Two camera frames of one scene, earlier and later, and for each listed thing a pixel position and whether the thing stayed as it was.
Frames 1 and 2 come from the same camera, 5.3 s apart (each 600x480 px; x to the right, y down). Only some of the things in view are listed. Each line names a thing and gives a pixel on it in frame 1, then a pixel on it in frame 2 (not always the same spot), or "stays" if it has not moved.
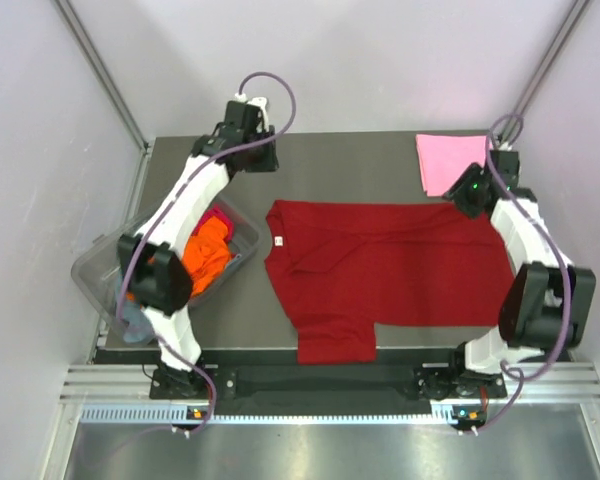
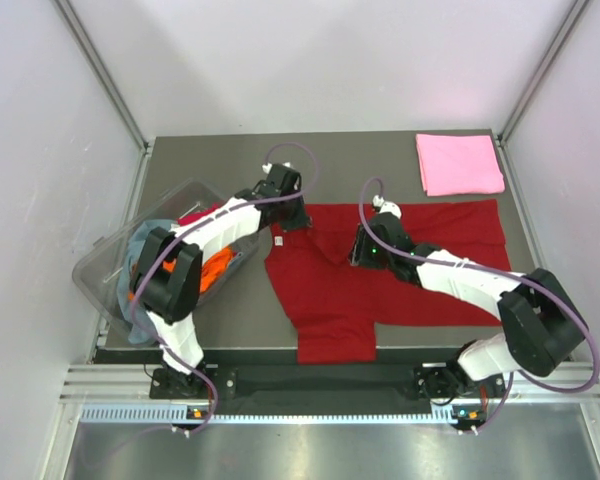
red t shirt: [339, 268] stays
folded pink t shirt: [444, 157] stays
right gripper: [456, 192] → [358, 255]
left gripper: [268, 163] → [300, 220]
